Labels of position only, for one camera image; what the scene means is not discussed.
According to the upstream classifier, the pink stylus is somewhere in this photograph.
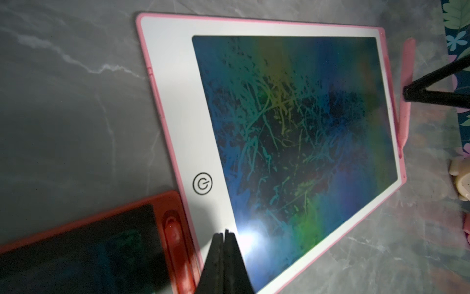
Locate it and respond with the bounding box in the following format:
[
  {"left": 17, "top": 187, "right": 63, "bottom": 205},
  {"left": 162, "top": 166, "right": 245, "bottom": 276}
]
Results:
[{"left": 396, "top": 37, "right": 416, "bottom": 149}]

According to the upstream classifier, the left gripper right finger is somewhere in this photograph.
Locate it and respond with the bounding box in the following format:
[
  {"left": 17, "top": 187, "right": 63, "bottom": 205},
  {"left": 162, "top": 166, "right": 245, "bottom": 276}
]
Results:
[{"left": 223, "top": 230, "right": 255, "bottom": 294}]

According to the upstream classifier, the cream round clock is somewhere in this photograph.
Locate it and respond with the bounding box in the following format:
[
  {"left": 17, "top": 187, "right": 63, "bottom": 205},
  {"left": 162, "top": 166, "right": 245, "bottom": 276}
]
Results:
[{"left": 449, "top": 157, "right": 470, "bottom": 202}]

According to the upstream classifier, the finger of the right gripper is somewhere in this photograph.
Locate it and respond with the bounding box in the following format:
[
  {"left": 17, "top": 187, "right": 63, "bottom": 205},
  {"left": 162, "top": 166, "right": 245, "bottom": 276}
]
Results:
[{"left": 403, "top": 55, "right": 470, "bottom": 109}]

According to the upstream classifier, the rear red writing tablet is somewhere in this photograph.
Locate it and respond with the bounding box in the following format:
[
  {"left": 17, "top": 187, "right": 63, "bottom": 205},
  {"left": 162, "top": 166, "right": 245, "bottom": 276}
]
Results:
[{"left": 1, "top": 191, "right": 200, "bottom": 294}]

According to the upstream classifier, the pink white writing tablet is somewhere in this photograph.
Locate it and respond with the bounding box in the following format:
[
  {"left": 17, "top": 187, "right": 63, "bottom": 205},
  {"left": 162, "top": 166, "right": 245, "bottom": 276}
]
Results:
[{"left": 136, "top": 12, "right": 406, "bottom": 294}]

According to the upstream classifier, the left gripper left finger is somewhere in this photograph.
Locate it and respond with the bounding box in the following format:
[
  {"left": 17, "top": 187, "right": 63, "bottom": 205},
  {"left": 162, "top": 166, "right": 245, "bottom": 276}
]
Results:
[{"left": 195, "top": 233, "right": 224, "bottom": 294}]

